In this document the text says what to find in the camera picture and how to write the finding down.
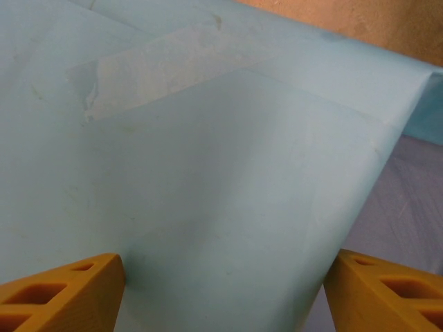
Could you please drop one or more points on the blue cloth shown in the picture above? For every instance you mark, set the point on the blue cloth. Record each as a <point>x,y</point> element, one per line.
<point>207,190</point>

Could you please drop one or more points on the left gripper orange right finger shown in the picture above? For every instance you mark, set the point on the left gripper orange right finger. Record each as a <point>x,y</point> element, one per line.
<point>353,304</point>

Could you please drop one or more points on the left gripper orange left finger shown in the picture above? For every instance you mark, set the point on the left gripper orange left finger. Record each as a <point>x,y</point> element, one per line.
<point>86,311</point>

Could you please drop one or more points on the clear tape piece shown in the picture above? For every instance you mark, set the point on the clear tape piece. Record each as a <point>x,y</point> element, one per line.
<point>155,79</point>

